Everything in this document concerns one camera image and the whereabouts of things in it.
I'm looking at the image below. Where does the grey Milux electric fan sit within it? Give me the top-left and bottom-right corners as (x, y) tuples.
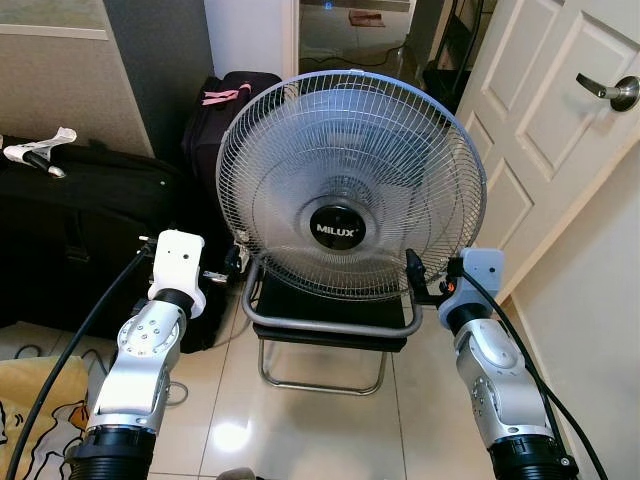
(215, 68), (489, 303)

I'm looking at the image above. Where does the dark purple suitcase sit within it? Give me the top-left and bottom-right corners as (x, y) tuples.
(182, 72), (284, 216)

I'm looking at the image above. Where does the large black suitcase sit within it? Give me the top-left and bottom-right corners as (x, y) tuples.
(0, 138), (229, 353)

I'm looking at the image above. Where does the pink ribbon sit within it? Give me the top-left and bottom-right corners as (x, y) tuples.
(202, 85), (253, 108)

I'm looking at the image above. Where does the white panel door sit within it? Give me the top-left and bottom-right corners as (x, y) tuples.
(455, 0), (640, 301)

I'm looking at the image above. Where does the black furniture piece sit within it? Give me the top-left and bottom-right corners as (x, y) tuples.
(420, 0), (484, 113)

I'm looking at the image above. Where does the white luggage tag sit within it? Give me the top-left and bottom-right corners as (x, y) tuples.
(3, 127), (78, 179)

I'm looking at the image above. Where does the small red floor item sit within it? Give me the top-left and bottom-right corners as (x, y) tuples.
(347, 10), (385, 27)

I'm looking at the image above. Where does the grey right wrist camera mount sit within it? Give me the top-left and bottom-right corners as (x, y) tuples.
(438, 248), (504, 329)

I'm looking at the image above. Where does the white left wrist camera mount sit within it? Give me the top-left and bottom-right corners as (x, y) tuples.
(148, 230), (208, 319)

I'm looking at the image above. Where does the black chair with metal frame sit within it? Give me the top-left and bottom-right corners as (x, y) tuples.
(240, 255), (426, 397)

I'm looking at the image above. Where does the white floor cable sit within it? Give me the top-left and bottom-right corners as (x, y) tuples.
(165, 378), (191, 407)

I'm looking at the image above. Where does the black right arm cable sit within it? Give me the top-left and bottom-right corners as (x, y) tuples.
(458, 268), (611, 480)

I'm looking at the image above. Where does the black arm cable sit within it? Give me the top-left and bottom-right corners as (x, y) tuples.
(3, 245), (156, 480)
(458, 268), (611, 480)

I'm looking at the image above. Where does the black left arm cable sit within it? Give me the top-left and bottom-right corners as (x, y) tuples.
(3, 245), (156, 480)

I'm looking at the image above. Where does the metal door lever handle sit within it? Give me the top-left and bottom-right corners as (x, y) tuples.
(576, 72), (640, 113)

